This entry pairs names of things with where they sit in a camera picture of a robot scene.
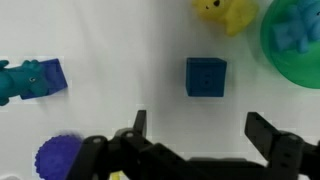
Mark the yellow rubber duck toy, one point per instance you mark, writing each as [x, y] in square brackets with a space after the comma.
[234, 15]

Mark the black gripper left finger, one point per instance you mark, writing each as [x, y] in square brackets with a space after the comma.
[128, 151]

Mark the blue rectangular block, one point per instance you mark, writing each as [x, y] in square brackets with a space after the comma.
[54, 78]

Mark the dark blue cube block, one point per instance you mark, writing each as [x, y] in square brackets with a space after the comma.
[205, 77]

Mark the teal rubber animal toy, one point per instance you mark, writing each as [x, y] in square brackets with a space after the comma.
[29, 77]

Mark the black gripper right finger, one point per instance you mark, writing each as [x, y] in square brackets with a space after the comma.
[288, 155]

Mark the purple spiky ball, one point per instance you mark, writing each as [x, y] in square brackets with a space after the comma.
[55, 156]

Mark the light blue toy in bowl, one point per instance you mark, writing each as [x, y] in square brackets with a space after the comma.
[300, 28]

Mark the green translucent bowl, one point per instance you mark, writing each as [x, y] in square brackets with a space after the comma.
[300, 68]

